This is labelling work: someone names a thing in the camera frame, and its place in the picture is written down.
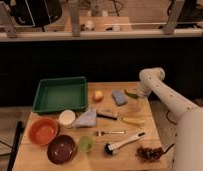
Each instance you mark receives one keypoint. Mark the metal fork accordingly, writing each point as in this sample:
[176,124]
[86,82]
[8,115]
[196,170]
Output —
[102,133]

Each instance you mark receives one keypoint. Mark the small green cup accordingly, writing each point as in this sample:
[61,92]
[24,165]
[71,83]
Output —
[85,143]

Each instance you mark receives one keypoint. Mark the blue sponge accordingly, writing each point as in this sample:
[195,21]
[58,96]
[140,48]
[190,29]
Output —
[119,98]

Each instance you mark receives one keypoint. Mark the yellow apple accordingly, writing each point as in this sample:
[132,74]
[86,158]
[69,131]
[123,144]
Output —
[98,96]

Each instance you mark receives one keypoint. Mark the dark maroon bowl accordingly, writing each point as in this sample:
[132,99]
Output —
[62,149]

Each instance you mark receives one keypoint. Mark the green plastic tray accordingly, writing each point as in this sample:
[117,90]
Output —
[58,94]

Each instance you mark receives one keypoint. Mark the yellow handled knife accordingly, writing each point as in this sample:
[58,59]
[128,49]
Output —
[129,120]

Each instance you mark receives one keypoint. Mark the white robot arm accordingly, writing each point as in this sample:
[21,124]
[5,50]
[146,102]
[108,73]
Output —
[188,151]

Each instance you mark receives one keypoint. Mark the white handled black brush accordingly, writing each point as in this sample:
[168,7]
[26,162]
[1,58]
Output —
[111,147]

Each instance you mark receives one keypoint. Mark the grey blue cloth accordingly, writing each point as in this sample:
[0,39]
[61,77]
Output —
[87,119]

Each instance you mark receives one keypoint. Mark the red orange bowl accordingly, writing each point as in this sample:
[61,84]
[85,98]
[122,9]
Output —
[43,131]

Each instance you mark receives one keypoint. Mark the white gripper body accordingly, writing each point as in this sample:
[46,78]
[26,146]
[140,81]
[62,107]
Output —
[142,91]

